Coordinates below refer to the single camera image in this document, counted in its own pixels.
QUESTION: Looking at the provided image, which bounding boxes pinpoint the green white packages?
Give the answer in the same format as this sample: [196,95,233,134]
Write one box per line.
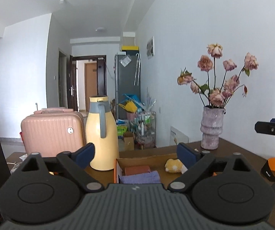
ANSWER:
[117,119,131,137]

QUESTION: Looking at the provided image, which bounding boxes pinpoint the dried pink rose bouquet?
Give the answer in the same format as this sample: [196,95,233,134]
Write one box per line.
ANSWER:
[178,43,259,108]

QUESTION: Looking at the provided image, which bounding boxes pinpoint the pink suitcase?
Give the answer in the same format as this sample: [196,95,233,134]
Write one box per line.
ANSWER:
[21,108,85,159]

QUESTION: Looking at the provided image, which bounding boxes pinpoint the blue plastic frame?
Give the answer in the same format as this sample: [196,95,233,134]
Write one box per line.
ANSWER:
[123,93,140,106]

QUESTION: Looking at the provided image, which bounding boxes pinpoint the white yellow plush toy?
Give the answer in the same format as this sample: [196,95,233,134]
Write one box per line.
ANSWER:
[164,158,188,173]

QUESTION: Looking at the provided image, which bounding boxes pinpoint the clear umbrella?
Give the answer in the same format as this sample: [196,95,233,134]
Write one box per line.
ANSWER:
[134,53,141,86]

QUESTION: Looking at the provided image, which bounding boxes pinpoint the wall picture frame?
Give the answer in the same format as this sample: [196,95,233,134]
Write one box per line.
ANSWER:
[146,36,155,59]

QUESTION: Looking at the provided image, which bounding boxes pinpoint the dark brown door frame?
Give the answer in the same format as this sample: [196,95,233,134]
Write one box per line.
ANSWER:
[70,55,107,101]

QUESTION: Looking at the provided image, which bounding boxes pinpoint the yellow thermos jug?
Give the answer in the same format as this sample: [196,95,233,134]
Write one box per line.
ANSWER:
[85,96,120,171]

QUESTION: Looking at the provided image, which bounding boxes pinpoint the clear cellophane wrap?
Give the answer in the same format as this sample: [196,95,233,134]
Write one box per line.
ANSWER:
[142,93,157,112]

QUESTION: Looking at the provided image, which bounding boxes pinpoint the clear plastic sleeve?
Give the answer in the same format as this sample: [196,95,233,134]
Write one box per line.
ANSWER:
[119,55,132,67]

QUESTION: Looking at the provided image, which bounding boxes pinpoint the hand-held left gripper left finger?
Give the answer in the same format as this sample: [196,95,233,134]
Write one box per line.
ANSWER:
[14,142,104,193]

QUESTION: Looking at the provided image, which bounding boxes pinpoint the white flat panel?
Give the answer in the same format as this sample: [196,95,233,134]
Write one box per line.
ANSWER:
[170,126,190,146]

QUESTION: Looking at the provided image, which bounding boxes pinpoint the grey refrigerator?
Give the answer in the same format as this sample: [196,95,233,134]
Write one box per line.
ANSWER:
[115,53,141,120]

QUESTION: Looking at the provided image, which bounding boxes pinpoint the grey interior door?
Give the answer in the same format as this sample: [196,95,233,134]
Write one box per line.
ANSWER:
[58,50,67,108]

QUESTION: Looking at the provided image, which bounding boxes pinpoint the purple drawstring pouch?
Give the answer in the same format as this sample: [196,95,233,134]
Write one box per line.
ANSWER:
[119,171,161,184]

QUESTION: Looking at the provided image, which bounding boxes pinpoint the purple ceramic vase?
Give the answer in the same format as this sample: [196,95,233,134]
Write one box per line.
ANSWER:
[201,106,224,150]

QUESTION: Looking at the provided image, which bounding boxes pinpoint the red cardboard box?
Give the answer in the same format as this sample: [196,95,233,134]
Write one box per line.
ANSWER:
[114,153,195,185]

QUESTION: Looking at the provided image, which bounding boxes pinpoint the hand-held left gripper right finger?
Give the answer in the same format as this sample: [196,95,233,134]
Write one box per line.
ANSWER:
[168,142,257,193]

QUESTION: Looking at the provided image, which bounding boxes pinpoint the brown wooden door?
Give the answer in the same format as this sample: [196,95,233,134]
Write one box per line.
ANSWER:
[85,63,97,111]

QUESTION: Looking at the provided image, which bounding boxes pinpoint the dark open door leaf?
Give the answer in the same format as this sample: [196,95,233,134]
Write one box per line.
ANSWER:
[67,55,78,112]

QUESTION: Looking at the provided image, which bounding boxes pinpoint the small cardboard box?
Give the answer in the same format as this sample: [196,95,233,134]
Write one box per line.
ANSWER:
[123,132,135,151]

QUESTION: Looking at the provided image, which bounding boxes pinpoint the metal wire rack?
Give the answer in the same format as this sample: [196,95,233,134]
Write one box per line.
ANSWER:
[135,111,156,149]

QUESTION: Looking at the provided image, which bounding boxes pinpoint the cream cardboard box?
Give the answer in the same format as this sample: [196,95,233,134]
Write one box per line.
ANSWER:
[123,32,135,45]

